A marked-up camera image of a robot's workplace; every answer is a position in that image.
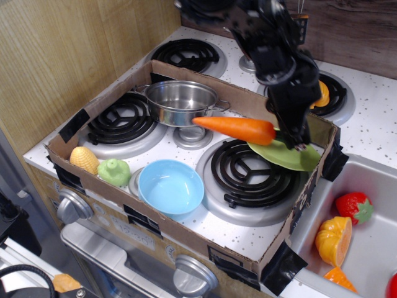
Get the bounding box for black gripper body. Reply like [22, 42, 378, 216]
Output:
[267, 50, 321, 137]

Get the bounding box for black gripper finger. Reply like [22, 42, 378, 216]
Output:
[291, 122, 311, 151]
[279, 124, 296, 149]

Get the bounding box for orange toy carrot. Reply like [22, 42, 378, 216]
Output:
[192, 117, 283, 145]

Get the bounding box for small steel pot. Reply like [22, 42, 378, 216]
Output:
[133, 80, 231, 127]

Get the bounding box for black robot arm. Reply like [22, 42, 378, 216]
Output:
[174, 1, 321, 150]

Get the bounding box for light green plastic plate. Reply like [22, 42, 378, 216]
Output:
[247, 129, 321, 172]

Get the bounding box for orange toy pumpkin half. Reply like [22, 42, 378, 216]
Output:
[310, 81, 330, 110]

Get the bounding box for back right black burner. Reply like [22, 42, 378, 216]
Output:
[257, 71, 355, 126]

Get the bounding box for black burner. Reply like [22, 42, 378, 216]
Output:
[257, 71, 355, 126]
[145, 38, 228, 78]
[78, 92, 167, 160]
[195, 138, 308, 227]

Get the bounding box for silver back stove knob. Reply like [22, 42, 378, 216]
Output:
[239, 56, 256, 73]

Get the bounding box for front right black burner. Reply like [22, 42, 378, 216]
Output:
[195, 138, 308, 227]

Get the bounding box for hanging silver spatula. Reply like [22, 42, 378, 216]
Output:
[292, 0, 309, 45]

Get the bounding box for silver centre stove knob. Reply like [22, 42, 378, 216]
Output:
[173, 126, 213, 150]

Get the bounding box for red toy strawberry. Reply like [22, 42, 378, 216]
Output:
[335, 192, 374, 225]

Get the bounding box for back left black burner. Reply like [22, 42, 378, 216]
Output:
[145, 38, 228, 78]

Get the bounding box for orange pumpkin half in sink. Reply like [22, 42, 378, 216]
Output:
[314, 216, 352, 267]

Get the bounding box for light blue plastic bowl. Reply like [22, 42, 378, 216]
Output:
[138, 160, 205, 218]

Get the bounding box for brown cardboard fence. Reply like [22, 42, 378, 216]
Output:
[47, 60, 341, 297]

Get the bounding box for silver toy sink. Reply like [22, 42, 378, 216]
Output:
[282, 155, 396, 297]

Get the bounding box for orange toy slice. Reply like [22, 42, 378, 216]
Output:
[323, 267, 358, 294]

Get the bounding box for front left black burner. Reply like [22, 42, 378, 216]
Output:
[78, 92, 167, 160]

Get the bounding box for silver right oven knob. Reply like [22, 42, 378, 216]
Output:
[173, 255, 219, 297]

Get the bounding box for silver oven knob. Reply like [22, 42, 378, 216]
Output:
[56, 188, 94, 224]
[173, 255, 219, 297]

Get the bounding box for green toy pepper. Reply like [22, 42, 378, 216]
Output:
[97, 158, 132, 187]

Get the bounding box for red toy at edge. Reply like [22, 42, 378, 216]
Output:
[385, 273, 397, 298]

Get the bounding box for yellow toy corn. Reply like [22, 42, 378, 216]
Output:
[69, 147, 100, 175]

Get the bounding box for silver left oven knob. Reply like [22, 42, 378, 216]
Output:
[56, 188, 94, 224]

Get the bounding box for orange object bottom left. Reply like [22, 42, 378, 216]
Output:
[52, 273, 81, 293]

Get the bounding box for silver oven door handle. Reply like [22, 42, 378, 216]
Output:
[60, 222, 180, 297]

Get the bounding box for black cable bottom left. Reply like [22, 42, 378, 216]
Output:
[0, 264, 56, 298]

